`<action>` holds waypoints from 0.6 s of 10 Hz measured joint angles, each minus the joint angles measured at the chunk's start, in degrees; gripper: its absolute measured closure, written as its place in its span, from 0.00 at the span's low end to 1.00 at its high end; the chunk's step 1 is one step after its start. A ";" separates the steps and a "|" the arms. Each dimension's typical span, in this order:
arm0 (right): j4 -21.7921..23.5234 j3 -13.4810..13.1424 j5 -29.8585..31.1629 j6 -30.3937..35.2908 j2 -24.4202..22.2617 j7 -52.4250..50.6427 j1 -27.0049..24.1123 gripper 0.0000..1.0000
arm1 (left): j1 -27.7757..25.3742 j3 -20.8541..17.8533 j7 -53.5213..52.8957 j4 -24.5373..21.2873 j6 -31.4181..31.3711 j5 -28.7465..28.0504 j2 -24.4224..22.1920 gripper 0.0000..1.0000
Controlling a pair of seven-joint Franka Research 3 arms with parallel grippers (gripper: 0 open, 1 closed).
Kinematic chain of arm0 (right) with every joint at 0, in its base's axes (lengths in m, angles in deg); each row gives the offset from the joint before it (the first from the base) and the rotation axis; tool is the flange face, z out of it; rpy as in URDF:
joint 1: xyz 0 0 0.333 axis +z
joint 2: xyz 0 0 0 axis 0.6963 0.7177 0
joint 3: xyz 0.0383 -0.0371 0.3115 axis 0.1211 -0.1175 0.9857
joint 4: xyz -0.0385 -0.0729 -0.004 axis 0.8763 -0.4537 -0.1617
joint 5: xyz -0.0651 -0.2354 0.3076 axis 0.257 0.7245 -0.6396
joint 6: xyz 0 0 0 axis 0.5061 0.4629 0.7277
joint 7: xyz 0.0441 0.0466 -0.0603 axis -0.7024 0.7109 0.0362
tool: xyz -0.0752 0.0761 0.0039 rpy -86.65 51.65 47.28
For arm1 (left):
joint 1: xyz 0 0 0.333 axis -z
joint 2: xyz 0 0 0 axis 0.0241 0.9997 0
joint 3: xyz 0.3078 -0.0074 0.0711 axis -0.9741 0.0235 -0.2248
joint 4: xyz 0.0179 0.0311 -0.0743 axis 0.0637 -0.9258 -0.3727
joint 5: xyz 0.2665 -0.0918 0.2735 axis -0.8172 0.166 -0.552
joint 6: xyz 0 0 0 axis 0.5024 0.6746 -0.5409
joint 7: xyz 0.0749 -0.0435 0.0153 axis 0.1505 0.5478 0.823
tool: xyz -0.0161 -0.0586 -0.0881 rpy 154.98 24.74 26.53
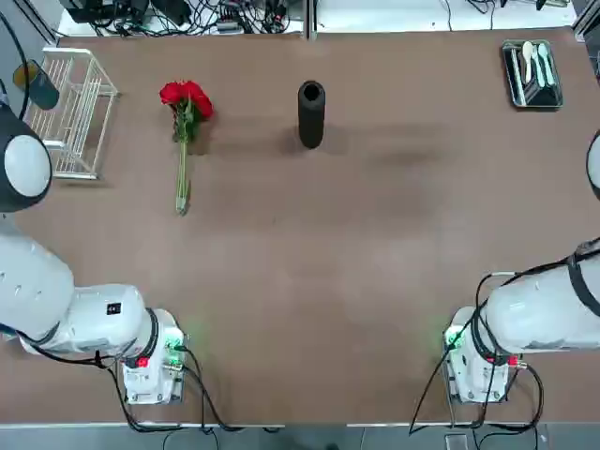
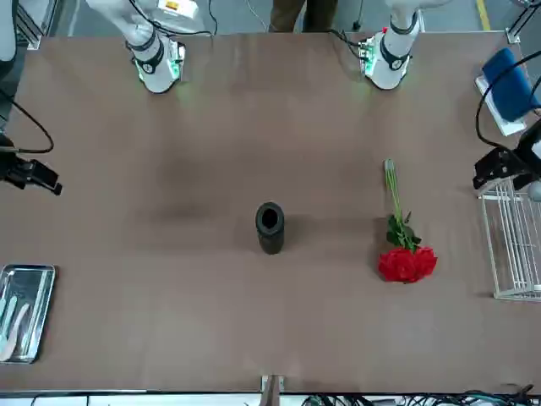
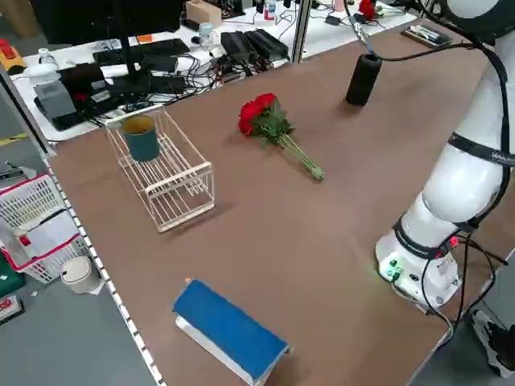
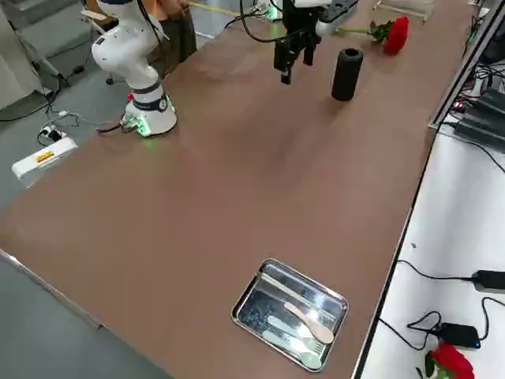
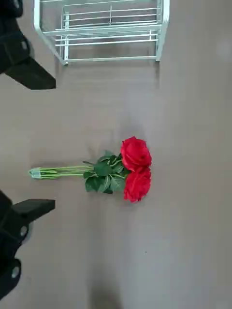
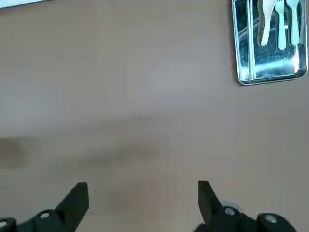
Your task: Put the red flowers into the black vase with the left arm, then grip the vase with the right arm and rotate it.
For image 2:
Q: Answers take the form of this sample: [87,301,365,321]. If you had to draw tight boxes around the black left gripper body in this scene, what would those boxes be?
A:
[511,126,541,191]

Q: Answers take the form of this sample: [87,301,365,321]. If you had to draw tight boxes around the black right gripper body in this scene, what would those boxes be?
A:
[0,145,29,187]

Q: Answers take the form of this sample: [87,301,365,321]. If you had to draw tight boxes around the red rose bouquet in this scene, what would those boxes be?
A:
[377,158,439,284]

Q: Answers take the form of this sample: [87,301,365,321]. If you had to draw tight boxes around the black cylindrical vase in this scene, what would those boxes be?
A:
[254,201,286,255]

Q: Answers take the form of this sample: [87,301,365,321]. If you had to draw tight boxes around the white stand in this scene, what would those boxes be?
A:
[474,74,529,137]

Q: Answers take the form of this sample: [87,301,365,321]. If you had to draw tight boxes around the metal tray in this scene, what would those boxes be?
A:
[0,264,57,365]

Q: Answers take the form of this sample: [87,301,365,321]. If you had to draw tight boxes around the cream spoon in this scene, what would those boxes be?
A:
[8,303,31,352]

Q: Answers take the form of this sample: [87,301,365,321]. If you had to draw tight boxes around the person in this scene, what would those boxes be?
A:
[269,0,339,34]

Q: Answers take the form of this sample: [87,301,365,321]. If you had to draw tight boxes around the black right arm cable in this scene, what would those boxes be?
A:
[0,91,55,154]

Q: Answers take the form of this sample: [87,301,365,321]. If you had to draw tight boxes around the white wire rack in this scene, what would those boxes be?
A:
[477,177,541,302]

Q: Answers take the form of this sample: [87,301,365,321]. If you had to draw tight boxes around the aluminium frame post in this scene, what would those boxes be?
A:
[16,0,58,51]
[505,0,541,43]

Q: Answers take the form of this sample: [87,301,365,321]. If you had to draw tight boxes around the aluminium camera post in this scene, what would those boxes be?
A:
[260,374,286,406]

